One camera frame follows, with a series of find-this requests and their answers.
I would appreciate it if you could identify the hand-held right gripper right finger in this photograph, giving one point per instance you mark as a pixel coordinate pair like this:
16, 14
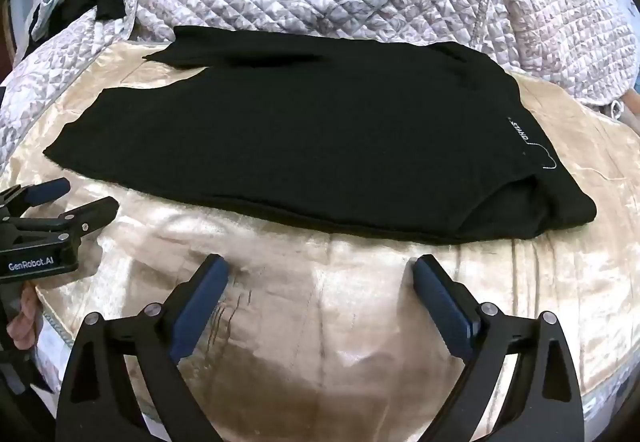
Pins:
442, 297

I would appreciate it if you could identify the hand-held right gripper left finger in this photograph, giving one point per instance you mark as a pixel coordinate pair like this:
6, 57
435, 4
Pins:
202, 294

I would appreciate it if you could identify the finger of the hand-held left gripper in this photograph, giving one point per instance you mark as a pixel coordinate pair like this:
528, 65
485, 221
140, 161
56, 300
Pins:
90, 213
47, 190

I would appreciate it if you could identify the person's left hand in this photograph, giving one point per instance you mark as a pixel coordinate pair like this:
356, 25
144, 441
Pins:
24, 322

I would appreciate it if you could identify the beige satin blanket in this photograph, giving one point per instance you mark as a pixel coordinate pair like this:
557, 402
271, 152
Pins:
325, 307

